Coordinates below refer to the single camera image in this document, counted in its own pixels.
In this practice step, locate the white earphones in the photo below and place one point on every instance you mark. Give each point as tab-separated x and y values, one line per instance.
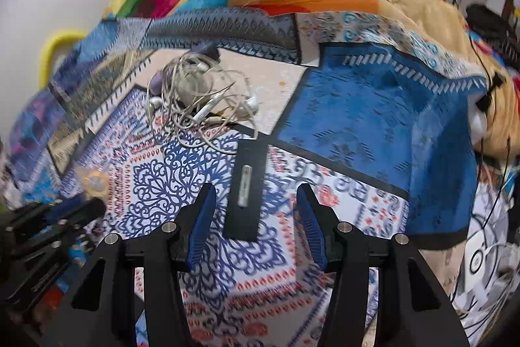
191	85

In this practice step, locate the white round device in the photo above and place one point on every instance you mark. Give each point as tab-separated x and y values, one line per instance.
479	257

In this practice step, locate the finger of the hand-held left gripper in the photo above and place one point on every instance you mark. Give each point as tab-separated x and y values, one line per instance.
87	208
44	215

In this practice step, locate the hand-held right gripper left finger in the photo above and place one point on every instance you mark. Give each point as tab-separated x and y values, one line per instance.
201	229

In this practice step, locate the yellow foam bed rail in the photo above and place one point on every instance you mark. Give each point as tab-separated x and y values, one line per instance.
53	46

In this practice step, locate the blue patchwork bed sheet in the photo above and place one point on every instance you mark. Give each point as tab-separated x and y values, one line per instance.
365	119

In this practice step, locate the small white stick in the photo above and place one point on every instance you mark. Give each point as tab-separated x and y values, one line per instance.
245	184

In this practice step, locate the clear pump bottle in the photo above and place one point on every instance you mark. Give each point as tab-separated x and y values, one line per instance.
478	123

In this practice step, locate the wooden bed headboard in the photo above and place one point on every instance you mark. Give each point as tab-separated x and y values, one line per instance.
510	7

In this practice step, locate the clear orange plastic wrapper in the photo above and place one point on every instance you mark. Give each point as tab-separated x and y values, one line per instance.
95	182

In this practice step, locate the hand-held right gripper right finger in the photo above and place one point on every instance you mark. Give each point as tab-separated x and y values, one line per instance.
313	227

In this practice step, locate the black striped clothes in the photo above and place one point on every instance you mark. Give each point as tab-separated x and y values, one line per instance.
491	21

